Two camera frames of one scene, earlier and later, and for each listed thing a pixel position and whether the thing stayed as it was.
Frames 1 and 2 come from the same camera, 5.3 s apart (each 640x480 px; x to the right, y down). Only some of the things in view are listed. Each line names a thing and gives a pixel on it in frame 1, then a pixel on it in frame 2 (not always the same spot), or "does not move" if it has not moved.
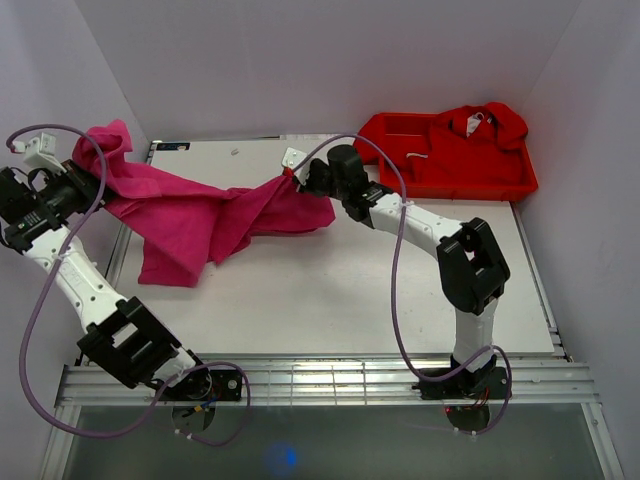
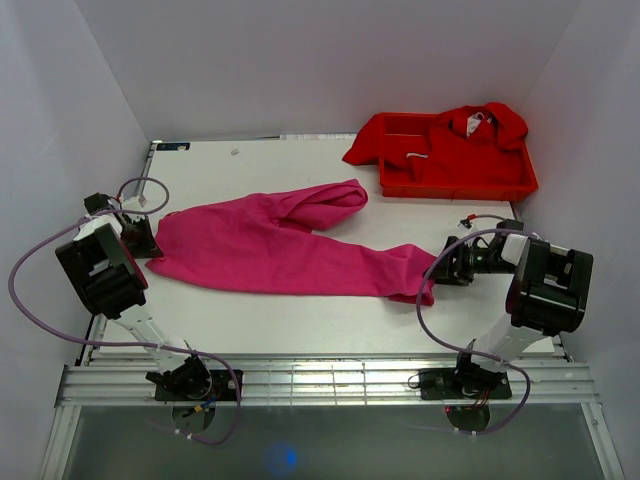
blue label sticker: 172,146 does not move
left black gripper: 83,181 to 147,249
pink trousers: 184,226 to 262,238
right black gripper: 307,184 to 454,273
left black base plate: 206,385 does not move
